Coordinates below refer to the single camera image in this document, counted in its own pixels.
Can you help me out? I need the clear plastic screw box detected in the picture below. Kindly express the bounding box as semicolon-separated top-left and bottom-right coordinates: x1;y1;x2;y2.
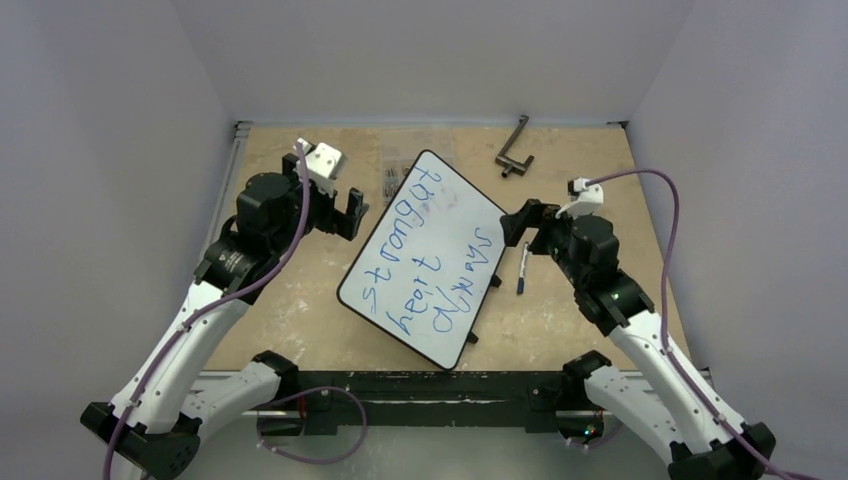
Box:
379;126;455;205

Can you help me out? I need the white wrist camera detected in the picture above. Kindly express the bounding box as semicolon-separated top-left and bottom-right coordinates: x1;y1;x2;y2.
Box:
555;177;604;219
294;137;347;197

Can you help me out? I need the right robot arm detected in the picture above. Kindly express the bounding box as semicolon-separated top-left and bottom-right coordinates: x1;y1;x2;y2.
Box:
500;199;776;479

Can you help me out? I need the white whiteboard black frame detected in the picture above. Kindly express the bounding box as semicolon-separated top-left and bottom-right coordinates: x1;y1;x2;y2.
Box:
336;150;505;370

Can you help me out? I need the aluminium rail frame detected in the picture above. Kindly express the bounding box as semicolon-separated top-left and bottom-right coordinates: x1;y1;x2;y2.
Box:
178;120;253;319

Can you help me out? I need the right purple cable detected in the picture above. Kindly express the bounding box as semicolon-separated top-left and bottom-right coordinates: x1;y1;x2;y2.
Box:
582;168;823;480

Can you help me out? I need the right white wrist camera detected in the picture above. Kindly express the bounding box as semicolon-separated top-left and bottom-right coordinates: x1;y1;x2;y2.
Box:
555;177;604;219

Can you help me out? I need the black metal allen key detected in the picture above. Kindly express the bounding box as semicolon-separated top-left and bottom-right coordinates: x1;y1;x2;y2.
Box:
494;114;535;180

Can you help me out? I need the white marker pen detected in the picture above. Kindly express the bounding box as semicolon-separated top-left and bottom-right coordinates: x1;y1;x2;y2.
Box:
516;242;530;295

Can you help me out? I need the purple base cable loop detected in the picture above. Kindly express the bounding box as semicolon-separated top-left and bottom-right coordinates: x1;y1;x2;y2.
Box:
255;385;369;466

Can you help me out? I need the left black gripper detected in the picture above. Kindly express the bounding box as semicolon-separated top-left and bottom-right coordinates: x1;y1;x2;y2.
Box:
271;154;366;255

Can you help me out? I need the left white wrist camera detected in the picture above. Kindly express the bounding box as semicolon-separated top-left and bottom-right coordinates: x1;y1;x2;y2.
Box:
294;137;347;197

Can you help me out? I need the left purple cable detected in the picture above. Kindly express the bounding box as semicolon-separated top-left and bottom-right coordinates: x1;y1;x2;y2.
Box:
102;142;311;480

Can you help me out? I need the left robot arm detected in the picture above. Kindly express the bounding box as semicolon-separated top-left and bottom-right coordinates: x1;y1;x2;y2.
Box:
81;141;368;479

